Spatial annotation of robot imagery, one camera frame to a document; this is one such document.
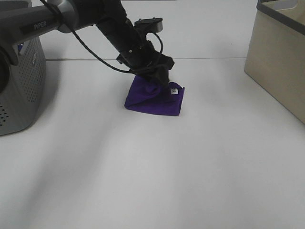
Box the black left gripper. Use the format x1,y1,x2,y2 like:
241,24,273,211
116,41,174,88

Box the purple towel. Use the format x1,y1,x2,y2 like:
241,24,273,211
124,76,185,116

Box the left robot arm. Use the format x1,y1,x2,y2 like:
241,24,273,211
0,0,174,89

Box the beige bin with grey rim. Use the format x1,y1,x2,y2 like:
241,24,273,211
244,0,305,122

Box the grey perforated laundry basket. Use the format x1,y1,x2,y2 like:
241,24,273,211
0,37,46,135

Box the blue towel in basket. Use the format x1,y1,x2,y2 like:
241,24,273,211
17,42,26,55

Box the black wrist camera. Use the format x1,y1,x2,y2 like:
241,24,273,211
134,17,163,33

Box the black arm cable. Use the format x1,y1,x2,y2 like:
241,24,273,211
39,0,164,73

